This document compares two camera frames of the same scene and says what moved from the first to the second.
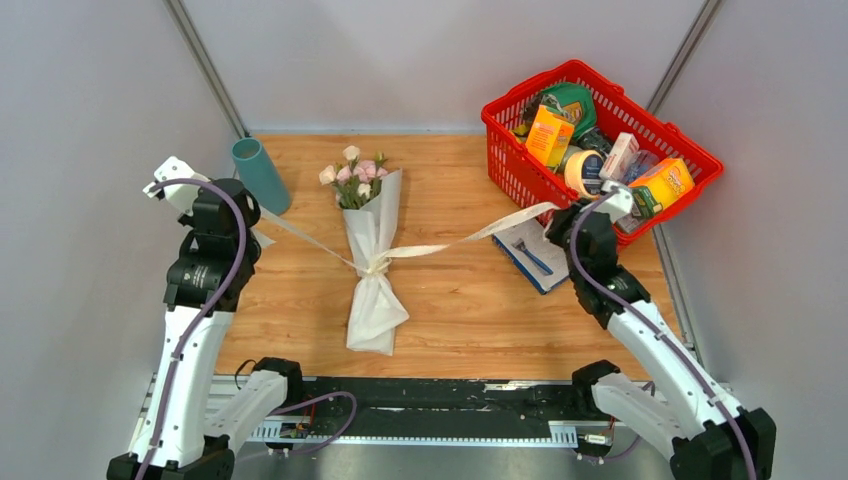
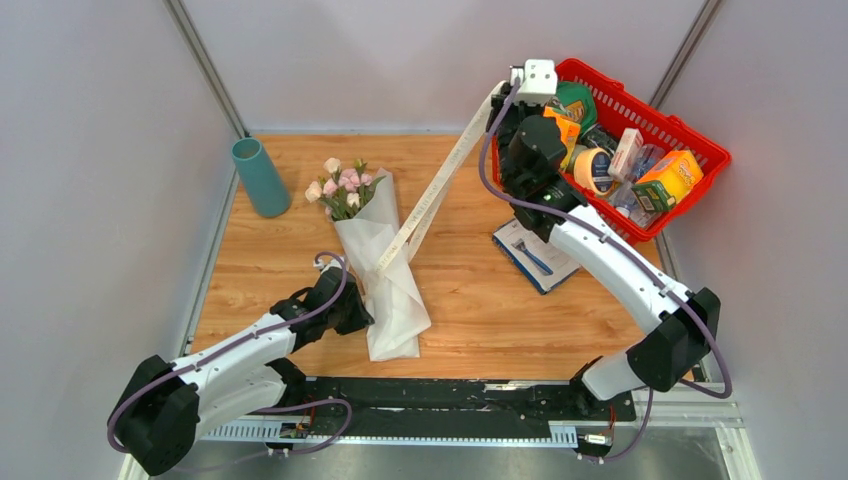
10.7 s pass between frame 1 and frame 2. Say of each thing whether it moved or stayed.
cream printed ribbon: moved
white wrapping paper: moved
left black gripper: moved
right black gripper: moved
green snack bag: stayed
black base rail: stayed
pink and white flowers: moved
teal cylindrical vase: stayed
